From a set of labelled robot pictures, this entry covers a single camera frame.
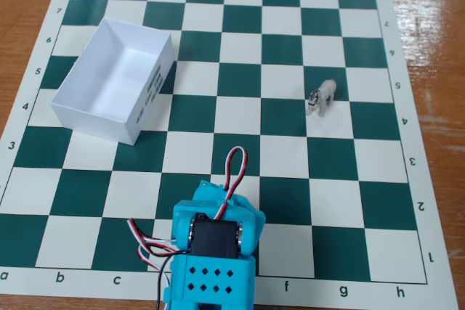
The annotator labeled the turquoise gripper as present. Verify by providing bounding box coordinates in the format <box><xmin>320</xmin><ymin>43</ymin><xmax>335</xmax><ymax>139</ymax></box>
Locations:
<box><xmin>192</xmin><ymin>179</ymin><xmax>267</xmax><ymax>253</ymax></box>

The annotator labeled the small grey toy horse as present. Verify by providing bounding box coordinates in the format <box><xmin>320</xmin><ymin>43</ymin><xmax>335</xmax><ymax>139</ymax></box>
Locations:
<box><xmin>305</xmin><ymin>78</ymin><xmax>339</xmax><ymax>118</ymax></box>

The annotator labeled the white cardboard box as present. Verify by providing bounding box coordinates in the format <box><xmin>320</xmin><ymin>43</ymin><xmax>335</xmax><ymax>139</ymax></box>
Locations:
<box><xmin>49</xmin><ymin>16</ymin><xmax>176</xmax><ymax>147</ymax></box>

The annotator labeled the red white black gripper cable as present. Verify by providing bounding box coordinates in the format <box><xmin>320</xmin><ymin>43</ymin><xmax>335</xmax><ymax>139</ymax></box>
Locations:
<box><xmin>214</xmin><ymin>146</ymin><xmax>248</xmax><ymax>221</ymax></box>

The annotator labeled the red white black wrist cable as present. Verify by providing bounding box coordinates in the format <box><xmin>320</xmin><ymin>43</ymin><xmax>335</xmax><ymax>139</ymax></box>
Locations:
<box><xmin>126</xmin><ymin>218</ymin><xmax>194</xmax><ymax>310</ymax></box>

